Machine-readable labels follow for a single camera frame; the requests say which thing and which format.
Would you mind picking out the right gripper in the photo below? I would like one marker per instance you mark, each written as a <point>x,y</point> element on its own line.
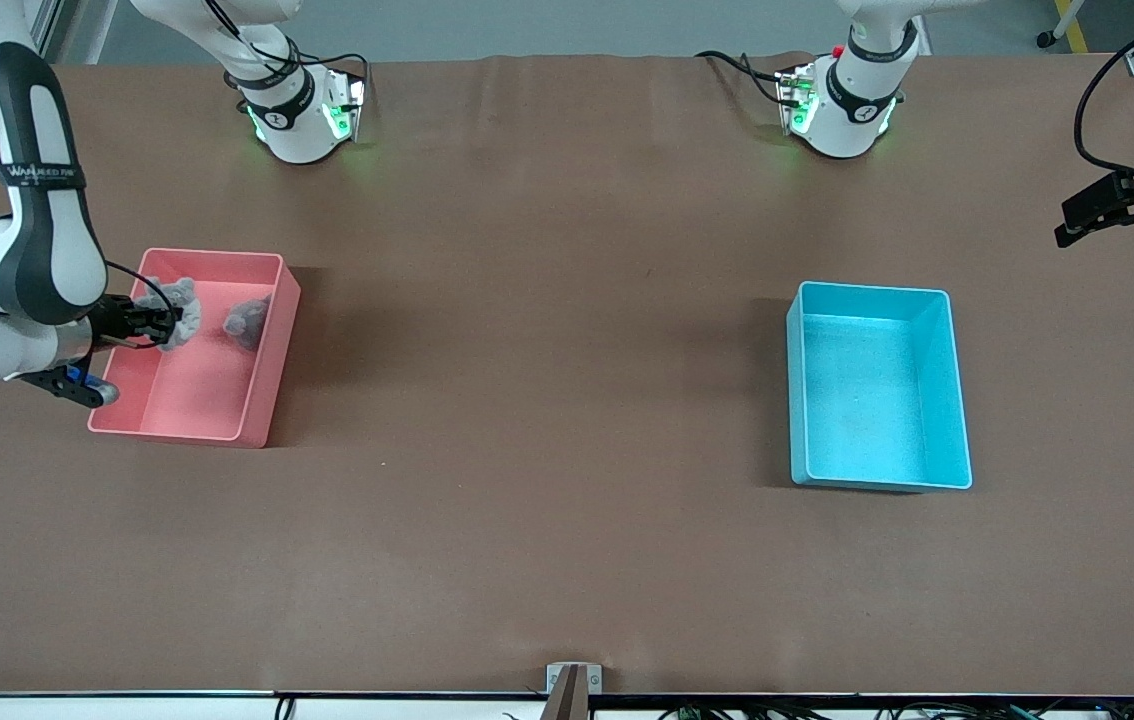
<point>110,322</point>

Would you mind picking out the grey plush toy with face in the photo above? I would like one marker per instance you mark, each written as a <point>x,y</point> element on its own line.
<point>189,300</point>

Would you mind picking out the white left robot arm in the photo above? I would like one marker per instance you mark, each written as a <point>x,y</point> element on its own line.
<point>852,120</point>

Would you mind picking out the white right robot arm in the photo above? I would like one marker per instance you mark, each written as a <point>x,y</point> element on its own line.
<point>47,250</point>

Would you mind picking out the left arm base connector plate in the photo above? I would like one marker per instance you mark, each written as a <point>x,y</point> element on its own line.
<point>789,95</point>

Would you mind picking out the right arm base connector plate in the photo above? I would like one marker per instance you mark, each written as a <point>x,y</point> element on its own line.
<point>352,110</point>

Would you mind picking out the pink plastic box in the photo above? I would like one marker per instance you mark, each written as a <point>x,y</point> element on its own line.
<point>217,390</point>

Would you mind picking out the blue plastic box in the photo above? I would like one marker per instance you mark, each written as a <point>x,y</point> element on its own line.
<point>867,420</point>

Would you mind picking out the grey caster leg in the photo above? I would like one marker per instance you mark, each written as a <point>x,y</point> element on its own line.
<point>1044,39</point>

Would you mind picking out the brown table cover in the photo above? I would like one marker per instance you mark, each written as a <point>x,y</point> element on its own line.
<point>567,550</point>

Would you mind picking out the black table edge trim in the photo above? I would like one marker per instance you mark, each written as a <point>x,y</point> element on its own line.
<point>827,697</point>

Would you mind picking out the upright aluminium frame profile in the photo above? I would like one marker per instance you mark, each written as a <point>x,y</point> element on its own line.
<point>47,25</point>

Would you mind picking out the grey metal bracket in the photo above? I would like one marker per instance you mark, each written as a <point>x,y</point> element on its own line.
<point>595,672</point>

